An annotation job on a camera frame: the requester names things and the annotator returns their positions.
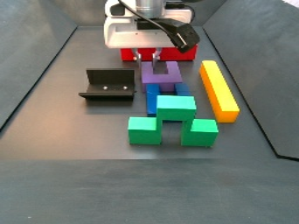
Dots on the green stepped block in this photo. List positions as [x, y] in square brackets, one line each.
[199, 132]

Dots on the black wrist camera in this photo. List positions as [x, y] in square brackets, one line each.
[180, 33]

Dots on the blue U-shaped block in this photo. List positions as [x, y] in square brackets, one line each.
[152, 92]

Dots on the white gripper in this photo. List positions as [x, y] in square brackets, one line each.
[130, 26]

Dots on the black angled fixture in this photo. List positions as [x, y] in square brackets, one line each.
[110, 84]

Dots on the red board with cutouts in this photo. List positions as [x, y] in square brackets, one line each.
[168, 54]

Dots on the yellow long block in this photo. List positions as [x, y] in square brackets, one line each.
[222, 100]

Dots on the purple U-shaped block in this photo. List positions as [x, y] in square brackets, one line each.
[166, 80]

